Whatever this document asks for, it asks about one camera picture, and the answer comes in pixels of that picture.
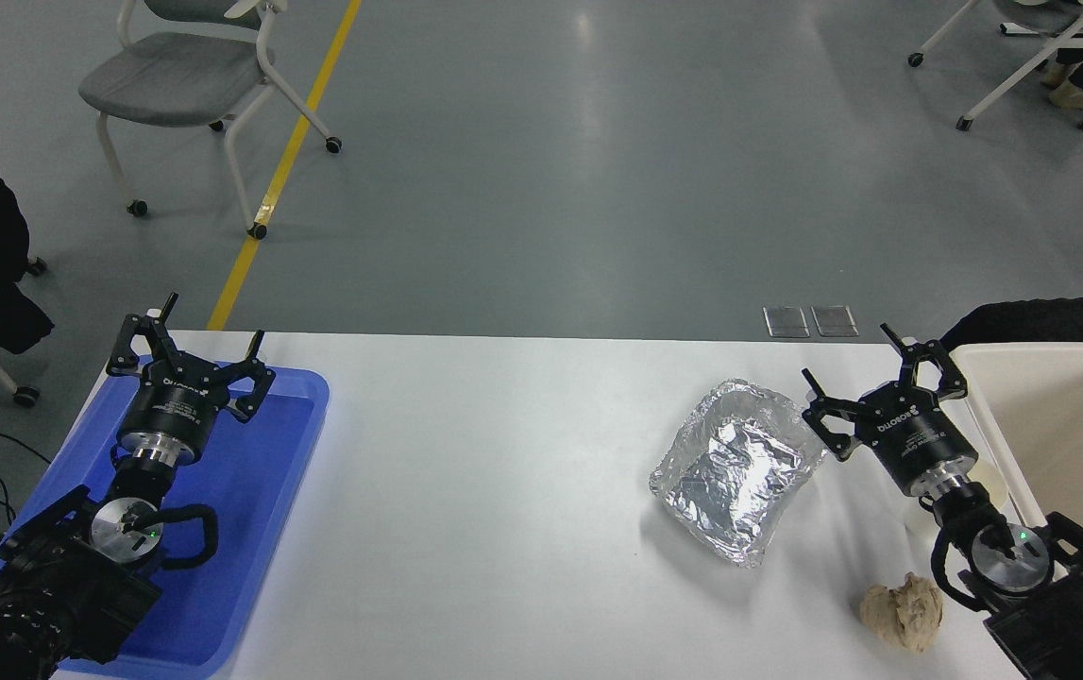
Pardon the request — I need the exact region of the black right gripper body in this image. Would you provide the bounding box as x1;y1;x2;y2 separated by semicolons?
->
859;382;977;493

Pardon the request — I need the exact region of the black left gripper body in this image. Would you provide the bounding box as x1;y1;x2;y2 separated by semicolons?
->
120;361;228;451

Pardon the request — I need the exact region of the pale paper cup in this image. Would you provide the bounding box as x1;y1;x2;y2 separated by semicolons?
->
905;461;1011;541

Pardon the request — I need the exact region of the metal floor outlet plate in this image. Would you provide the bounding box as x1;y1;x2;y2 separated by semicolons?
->
763;306;811;339
811;305;859;338

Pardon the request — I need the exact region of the blue plastic tray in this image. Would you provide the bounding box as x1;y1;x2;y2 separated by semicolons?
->
0;357;330;679

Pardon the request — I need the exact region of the black bulky object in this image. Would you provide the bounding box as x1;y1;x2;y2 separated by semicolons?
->
939;297;1083;350

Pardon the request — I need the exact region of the crumpled silver foil tray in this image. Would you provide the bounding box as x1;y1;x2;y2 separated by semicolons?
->
649;378;830;568

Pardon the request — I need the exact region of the large pale plastic bin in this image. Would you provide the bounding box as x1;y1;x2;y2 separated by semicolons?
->
949;342;1083;568

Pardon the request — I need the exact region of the crumpled tan paper ball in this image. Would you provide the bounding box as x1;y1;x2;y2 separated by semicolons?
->
859;572;945;655

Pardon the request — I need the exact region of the grey seat white frame chair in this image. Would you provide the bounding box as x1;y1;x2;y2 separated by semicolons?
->
78;0;344;240

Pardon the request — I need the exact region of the white frame wheeled chair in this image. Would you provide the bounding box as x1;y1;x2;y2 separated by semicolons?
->
907;0;1083;131

